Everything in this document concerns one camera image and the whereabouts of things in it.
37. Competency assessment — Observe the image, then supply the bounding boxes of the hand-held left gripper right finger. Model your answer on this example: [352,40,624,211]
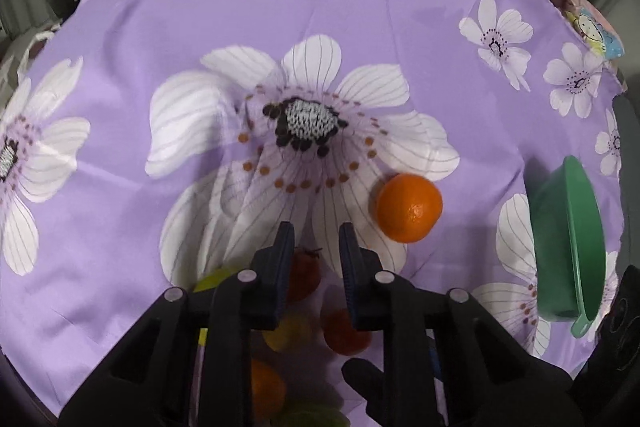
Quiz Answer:
[339,222,585,427]

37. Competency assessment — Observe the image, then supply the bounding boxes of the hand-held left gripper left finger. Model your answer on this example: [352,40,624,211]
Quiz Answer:
[57,222,296,427]

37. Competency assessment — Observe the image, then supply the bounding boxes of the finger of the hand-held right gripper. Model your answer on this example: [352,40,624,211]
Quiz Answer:
[341,357,396,427]

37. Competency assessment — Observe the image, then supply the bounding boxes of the red tomato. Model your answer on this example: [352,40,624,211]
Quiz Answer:
[286,247,322,303]
[320,307,373,356]

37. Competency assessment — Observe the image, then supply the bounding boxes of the yellow round fruit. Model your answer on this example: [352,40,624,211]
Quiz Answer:
[261,313,315,353]

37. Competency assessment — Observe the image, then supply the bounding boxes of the green round fruit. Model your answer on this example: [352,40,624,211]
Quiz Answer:
[270,401,352,427]
[192,268,241,294]

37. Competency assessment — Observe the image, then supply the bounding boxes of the orange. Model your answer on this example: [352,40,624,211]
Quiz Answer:
[250,358,287,422]
[376,173,444,244]

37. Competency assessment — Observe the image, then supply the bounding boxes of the green plastic bowl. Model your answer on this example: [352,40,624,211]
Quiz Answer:
[527,155,607,339]

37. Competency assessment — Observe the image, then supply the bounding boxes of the purple floral cloth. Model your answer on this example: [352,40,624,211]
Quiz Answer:
[0,0,628,427]

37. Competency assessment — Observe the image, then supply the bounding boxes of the cartoon printed cloth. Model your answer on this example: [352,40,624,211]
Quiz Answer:
[565,4,626,62]

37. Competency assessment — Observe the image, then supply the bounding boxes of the white bag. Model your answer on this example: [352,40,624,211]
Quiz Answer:
[0,27,56,108]

